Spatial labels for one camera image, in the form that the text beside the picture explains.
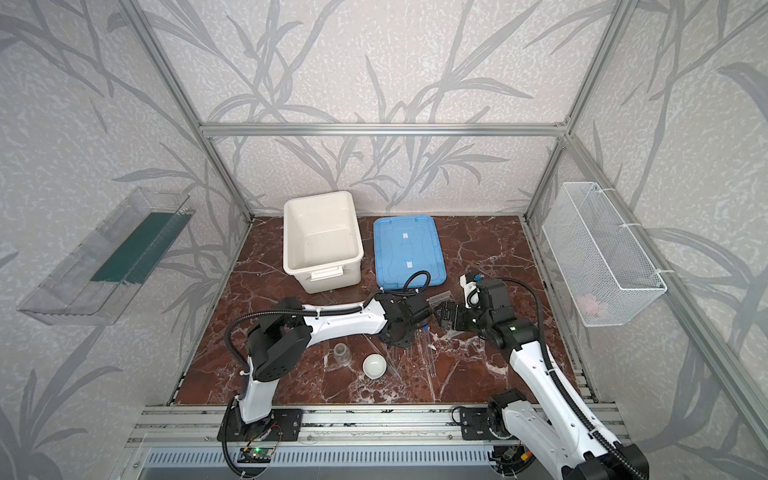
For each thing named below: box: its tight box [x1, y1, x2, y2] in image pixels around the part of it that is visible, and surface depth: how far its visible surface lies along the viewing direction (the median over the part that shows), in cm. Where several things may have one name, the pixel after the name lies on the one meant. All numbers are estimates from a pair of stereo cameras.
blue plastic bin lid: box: [374, 216, 447, 290], surface depth 111 cm
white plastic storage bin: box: [283, 191, 364, 293], surface depth 107 cm
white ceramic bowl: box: [362, 353, 387, 380], surface depth 84 cm
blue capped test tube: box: [422, 322, 430, 367], surface depth 88 cm
